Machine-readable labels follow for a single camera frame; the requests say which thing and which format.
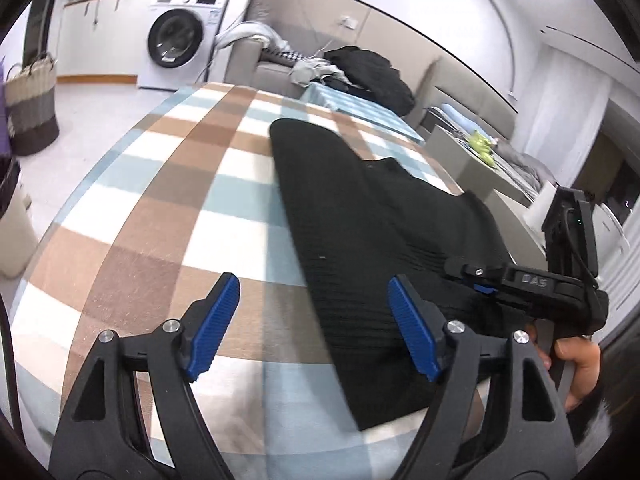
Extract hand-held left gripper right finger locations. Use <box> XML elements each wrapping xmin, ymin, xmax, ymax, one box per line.
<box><xmin>385</xmin><ymin>274</ymin><xmax>580</xmax><ymax>480</ymax></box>

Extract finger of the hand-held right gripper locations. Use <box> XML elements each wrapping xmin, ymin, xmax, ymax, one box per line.
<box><xmin>444</xmin><ymin>256</ymin><xmax>512</xmax><ymax>296</ymax></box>

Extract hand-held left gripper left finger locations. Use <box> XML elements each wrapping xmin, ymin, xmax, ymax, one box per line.
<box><xmin>47</xmin><ymin>272</ymin><xmax>242</xmax><ymax>480</ymax></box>

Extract black knit sweater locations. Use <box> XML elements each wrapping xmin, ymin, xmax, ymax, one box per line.
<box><xmin>269</xmin><ymin>119</ymin><xmax>551</xmax><ymax>432</ymax></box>

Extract light grey crumpled clothes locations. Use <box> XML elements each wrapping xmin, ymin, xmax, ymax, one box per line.
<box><xmin>291</xmin><ymin>57</ymin><xmax>342</xmax><ymax>87</ymax></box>

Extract person's right hand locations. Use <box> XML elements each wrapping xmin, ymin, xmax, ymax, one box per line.
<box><xmin>537</xmin><ymin>335</ymin><xmax>603</xmax><ymax>412</ymax></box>

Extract grey bed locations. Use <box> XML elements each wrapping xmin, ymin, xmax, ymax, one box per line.
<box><xmin>420</xmin><ymin>80</ymin><xmax>557</xmax><ymax>197</ymax></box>

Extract green plush toy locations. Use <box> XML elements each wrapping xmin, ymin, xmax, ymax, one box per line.
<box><xmin>467</xmin><ymin>130</ymin><xmax>497</xmax><ymax>167</ymax></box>

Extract brown and blue checked blanket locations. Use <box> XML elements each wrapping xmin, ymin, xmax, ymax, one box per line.
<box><xmin>10</xmin><ymin>82</ymin><xmax>501</xmax><ymax>480</ymax></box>

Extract light blue pillow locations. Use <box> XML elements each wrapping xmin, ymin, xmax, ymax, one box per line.
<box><xmin>440</xmin><ymin>104</ymin><xmax>477</xmax><ymax>134</ymax></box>

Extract white curtain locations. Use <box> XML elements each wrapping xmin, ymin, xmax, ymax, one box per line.
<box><xmin>517</xmin><ymin>45</ymin><xmax>612</xmax><ymax>197</ymax></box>

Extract black jacket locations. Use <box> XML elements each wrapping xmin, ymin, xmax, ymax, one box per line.
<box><xmin>322</xmin><ymin>46</ymin><xmax>416</xmax><ymax>117</ymax></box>

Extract white plastic bin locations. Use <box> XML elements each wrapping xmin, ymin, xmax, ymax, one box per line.
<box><xmin>0</xmin><ymin>160</ymin><xmax>39</xmax><ymax>279</ymax></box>

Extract grey sofa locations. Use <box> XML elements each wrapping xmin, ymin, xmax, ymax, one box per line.
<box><xmin>227</xmin><ymin>7</ymin><xmax>426</xmax><ymax>131</ymax></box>

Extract black and white houndstooth cloth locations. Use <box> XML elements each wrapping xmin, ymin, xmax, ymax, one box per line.
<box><xmin>262</xmin><ymin>47</ymin><xmax>306</xmax><ymax>66</ymax></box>

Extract woven laundry basket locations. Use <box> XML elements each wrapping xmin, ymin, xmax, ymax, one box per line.
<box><xmin>5</xmin><ymin>52</ymin><xmax>61</xmax><ymax>157</ymax></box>

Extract white washing machine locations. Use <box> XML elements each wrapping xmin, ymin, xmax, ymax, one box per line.
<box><xmin>137</xmin><ymin>0</ymin><xmax>234</xmax><ymax>92</ymax></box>

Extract grey and white cloth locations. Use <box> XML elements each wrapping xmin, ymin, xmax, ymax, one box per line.
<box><xmin>215</xmin><ymin>21</ymin><xmax>281</xmax><ymax>52</ymax></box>

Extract white counter cabinet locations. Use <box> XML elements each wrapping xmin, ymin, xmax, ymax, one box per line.
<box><xmin>55</xmin><ymin>0</ymin><xmax>157</xmax><ymax>87</ymax></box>

